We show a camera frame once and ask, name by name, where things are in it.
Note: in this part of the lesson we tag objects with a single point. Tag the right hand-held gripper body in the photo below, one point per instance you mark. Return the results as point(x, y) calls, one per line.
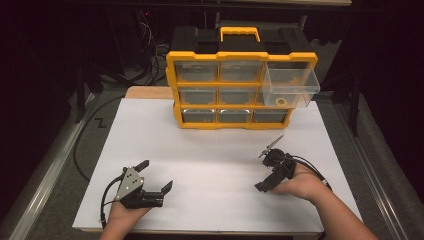
point(281, 165)

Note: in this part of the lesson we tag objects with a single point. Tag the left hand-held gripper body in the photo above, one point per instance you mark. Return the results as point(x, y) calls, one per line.
point(131, 186)

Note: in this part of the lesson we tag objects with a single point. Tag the yellow tape roll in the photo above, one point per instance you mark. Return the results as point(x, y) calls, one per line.
point(281, 102)

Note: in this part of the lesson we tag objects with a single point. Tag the clear plastic organizer drawer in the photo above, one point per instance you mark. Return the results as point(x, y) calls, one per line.
point(290, 78)

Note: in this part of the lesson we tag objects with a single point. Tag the yellow black organizer cabinet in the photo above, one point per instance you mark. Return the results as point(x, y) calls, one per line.
point(196, 40)

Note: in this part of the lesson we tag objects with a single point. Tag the person's right hand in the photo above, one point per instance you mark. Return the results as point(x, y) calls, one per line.
point(301, 183)

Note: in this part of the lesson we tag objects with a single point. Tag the person's left hand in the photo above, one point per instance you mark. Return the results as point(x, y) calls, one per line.
point(121, 215)

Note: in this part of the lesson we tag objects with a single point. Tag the black stand leg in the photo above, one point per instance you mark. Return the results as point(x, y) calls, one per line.
point(355, 106)
point(80, 93)

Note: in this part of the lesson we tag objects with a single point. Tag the set of clear small drawers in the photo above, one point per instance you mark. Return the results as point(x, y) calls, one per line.
point(196, 71)

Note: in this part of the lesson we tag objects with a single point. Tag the metal floor rail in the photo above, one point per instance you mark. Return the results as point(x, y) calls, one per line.
point(373, 186)
point(40, 186)

